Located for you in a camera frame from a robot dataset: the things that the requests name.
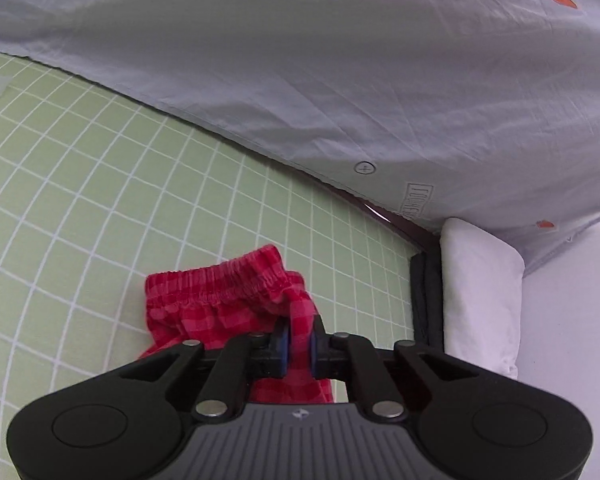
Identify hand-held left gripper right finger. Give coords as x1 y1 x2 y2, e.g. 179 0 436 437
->
307 315 502 420

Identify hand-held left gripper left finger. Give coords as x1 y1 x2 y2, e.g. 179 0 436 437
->
99 321 291 421

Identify red checked shorts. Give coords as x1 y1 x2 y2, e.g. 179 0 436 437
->
137 244 337 406

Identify green grid mat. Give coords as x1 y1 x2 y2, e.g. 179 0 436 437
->
0 47 423 480

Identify grey carrot print bedsheet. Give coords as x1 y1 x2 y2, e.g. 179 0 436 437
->
0 0 600 277

